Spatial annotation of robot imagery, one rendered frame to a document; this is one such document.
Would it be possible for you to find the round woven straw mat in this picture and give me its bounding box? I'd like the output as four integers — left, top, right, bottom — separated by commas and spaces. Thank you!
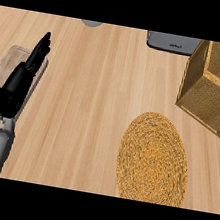
111, 107, 199, 209

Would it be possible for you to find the grey round object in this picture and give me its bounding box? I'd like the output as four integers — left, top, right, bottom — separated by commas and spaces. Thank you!
80, 19, 104, 30

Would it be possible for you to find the dark grey appliance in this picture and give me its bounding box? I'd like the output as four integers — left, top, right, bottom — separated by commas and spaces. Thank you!
144, 30, 203, 58

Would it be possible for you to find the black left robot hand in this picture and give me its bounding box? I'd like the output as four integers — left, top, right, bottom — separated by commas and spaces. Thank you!
0, 23, 54, 124

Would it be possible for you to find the square wicker basket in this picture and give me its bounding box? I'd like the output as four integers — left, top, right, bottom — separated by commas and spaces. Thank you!
171, 37, 220, 138

